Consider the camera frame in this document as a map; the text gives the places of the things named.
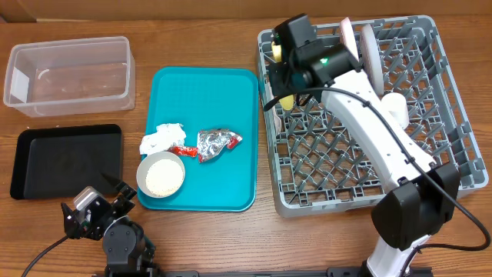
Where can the black plastic tray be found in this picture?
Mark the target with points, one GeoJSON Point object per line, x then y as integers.
{"type": "Point", "coordinates": [61, 162]}

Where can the grey dishwasher rack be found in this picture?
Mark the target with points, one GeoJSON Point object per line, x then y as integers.
{"type": "Point", "coordinates": [316, 165]}

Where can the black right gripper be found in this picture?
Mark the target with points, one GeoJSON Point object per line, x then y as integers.
{"type": "Point", "coordinates": [277, 87]}

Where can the clear plastic bin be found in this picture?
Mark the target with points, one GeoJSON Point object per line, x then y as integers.
{"type": "Point", "coordinates": [69, 77]}

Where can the white plastic fork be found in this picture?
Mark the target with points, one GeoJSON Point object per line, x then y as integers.
{"type": "Point", "coordinates": [276, 118]}

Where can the grey round plate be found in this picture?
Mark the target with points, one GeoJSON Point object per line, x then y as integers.
{"type": "Point", "coordinates": [371, 59]}

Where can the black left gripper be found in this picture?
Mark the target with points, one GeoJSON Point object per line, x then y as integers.
{"type": "Point", "coordinates": [69, 226]}

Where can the white plastic cup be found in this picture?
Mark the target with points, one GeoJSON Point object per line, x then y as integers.
{"type": "Point", "coordinates": [396, 105]}

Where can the red ketchup packet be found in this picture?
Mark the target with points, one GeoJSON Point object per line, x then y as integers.
{"type": "Point", "coordinates": [181, 150]}

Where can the crumpled white napkin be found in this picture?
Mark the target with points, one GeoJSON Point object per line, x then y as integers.
{"type": "Point", "coordinates": [165, 137]}

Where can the yellow plastic spoon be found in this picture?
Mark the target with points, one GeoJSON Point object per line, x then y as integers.
{"type": "Point", "coordinates": [287, 102]}

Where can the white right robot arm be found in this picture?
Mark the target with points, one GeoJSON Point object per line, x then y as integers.
{"type": "Point", "coordinates": [346, 79]}

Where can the teal serving tray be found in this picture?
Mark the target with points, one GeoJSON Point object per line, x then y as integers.
{"type": "Point", "coordinates": [203, 99]}

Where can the silver foil wrapper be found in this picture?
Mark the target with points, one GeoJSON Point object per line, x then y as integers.
{"type": "Point", "coordinates": [211, 142]}

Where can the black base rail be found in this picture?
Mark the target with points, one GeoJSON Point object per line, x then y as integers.
{"type": "Point", "coordinates": [330, 272]}

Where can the pink round plate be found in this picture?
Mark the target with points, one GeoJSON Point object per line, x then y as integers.
{"type": "Point", "coordinates": [348, 38]}

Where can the grey bowl of rice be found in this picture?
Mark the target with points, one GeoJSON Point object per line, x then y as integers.
{"type": "Point", "coordinates": [160, 175]}

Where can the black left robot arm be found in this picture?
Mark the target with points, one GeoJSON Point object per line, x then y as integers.
{"type": "Point", "coordinates": [128, 251]}

